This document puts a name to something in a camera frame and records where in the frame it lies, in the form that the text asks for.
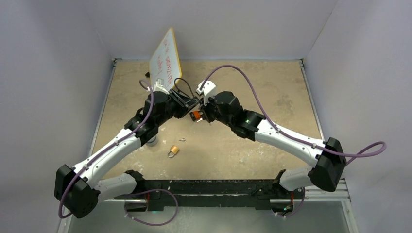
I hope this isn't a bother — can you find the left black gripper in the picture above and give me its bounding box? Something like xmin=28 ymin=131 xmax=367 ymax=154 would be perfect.
xmin=156 ymin=90 xmax=198 ymax=127

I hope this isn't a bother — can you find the black cable padlock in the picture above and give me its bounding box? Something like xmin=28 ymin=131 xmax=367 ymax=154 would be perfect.
xmin=173 ymin=78 xmax=199 ymax=101

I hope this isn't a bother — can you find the brass padlock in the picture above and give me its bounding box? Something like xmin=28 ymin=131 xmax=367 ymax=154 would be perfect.
xmin=167 ymin=145 xmax=180 ymax=158

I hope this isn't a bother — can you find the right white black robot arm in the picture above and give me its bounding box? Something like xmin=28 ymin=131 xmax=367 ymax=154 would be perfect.
xmin=200 ymin=91 xmax=346 ymax=198

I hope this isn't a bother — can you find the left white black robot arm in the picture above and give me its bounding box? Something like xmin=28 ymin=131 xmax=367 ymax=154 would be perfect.
xmin=54 ymin=89 xmax=199 ymax=218

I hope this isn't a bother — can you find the orange black padlock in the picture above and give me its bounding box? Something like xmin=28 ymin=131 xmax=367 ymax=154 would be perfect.
xmin=189 ymin=111 xmax=203 ymax=122

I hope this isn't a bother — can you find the yellow framed whiteboard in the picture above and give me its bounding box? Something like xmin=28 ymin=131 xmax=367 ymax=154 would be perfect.
xmin=149 ymin=27 xmax=182 ymax=91

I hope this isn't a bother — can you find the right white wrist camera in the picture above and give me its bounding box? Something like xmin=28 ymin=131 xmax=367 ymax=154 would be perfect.
xmin=196 ymin=81 xmax=217 ymax=105

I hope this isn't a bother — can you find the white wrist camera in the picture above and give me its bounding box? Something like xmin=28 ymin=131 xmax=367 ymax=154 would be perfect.
xmin=196 ymin=81 xmax=217 ymax=105
xmin=152 ymin=81 xmax=169 ymax=95

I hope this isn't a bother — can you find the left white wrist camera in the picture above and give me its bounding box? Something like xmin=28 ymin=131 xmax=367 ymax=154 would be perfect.
xmin=152 ymin=81 xmax=169 ymax=95

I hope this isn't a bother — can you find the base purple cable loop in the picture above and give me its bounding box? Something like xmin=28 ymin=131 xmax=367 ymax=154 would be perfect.
xmin=120 ymin=188 xmax=179 ymax=227

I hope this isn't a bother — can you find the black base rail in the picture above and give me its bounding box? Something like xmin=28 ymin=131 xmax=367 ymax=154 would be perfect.
xmin=118 ymin=179 xmax=303 ymax=213

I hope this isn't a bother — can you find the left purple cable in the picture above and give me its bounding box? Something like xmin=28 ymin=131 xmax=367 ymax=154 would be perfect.
xmin=58 ymin=80 xmax=155 ymax=219

